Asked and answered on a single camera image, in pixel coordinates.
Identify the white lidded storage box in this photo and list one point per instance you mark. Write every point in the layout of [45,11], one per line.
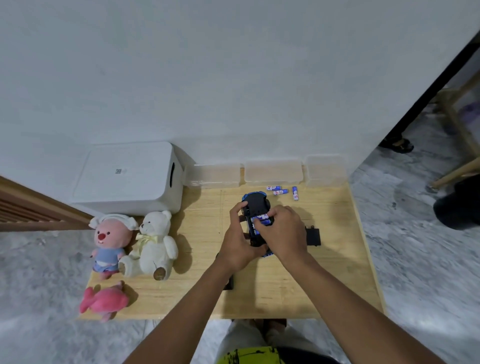
[127,176]

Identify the person's right forearm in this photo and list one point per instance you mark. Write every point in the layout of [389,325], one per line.
[348,311]

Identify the blue and black toy car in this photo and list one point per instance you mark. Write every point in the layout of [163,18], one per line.
[258,204]

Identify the person's left forearm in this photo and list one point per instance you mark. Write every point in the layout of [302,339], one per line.
[183,315]

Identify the yellow and black shirt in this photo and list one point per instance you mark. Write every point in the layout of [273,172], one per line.
[255,356]

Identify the wooden slatted frame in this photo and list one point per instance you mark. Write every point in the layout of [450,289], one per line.
[33,210]

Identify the clear plastic container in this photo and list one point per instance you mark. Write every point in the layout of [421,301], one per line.
[213,175]
[325,170]
[273,171]

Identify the small black tool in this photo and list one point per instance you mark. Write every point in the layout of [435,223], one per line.
[228,283]

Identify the person's left hand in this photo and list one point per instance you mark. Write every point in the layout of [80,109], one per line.
[234,245]

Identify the person's left thumb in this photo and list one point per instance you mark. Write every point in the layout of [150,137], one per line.
[236,212]

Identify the white teddy bear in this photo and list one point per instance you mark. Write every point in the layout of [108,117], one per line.
[152,247]

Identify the black sandal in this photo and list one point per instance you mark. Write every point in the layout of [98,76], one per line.
[399,143]

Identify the pink dolphin plush toy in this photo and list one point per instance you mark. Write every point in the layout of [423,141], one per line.
[105,300]

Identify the pink beaver plush toy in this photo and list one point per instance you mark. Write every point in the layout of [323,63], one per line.
[110,243]

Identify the person's right fingers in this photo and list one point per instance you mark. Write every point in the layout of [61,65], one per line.
[264,227]

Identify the person's right hand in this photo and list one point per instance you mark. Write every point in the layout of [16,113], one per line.
[287,234]

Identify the black battery compartment cover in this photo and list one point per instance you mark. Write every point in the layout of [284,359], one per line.
[314,236]

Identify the blue and white battery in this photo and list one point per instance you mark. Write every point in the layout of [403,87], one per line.
[296,193]
[262,218]
[280,192]
[273,188]

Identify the black door frame strip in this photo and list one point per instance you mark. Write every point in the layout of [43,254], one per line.
[431,90]

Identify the wooden chair frame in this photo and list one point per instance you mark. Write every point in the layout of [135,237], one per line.
[455,123]

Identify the light grey shorts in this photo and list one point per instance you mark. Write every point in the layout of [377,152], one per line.
[243,335]

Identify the black round object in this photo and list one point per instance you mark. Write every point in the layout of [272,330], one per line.
[459,204]

